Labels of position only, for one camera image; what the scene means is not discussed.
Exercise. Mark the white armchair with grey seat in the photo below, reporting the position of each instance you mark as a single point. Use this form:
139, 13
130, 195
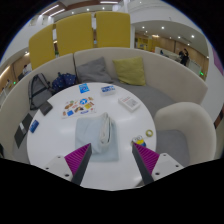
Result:
186, 118

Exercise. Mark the light blue towel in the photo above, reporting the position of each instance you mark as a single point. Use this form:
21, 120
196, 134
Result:
90, 133

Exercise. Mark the person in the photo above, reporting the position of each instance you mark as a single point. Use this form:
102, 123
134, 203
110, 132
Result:
184, 56
25, 70

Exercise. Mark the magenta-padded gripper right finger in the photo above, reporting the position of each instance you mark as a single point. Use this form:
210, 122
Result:
146, 158

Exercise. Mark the pink wall poster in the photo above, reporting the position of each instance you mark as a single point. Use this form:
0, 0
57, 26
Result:
218, 61

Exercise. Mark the navy dotted bag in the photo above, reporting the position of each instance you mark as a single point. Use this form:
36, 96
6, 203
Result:
65, 81

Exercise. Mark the yellow-green cushion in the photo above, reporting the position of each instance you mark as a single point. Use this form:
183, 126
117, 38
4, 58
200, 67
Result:
130, 70

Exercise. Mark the colourful sticker sheet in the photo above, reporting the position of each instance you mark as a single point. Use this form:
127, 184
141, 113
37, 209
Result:
78, 107

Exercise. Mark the dark grey wallet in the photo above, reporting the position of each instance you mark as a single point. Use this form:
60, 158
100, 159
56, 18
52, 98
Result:
46, 108

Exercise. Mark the grey cushion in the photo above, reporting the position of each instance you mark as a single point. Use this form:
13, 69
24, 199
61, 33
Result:
94, 70

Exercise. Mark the curved white sofa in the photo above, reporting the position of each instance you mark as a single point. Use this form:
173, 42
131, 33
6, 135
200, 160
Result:
173, 80

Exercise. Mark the dark flat laptop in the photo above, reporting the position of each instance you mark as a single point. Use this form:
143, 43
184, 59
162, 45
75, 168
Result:
22, 131

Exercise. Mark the grey backpack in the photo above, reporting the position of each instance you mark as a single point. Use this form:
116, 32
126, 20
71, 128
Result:
39, 90

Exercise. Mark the yellow acoustic panel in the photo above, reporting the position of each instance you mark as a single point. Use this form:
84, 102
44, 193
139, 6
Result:
112, 29
41, 48
74, 33

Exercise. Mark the blue card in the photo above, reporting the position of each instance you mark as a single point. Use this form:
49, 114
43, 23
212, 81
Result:
84, 88

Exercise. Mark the flat white box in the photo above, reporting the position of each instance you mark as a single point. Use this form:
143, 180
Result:
129, 103

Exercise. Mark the small blue box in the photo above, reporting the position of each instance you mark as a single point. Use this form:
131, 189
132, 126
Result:
34, 126

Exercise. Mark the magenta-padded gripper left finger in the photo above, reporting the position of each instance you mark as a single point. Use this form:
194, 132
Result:
77, 158

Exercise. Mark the ceiling light strips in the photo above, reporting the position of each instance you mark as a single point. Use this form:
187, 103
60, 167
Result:
56, 12

